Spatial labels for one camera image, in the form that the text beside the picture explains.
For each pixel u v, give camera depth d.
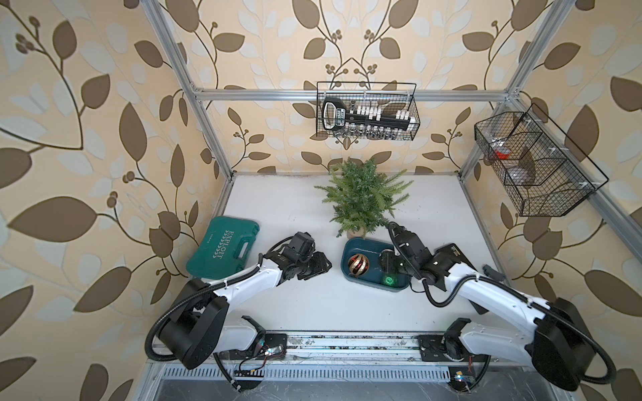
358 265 0.85
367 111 0.83
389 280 0.83
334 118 0.86
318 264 0.76
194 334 0.42
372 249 0.94
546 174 0.72
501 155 0.82
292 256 0.68
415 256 0.63
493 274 0.89
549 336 0.39
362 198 0.70
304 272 0.73
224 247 0.91
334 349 0.76
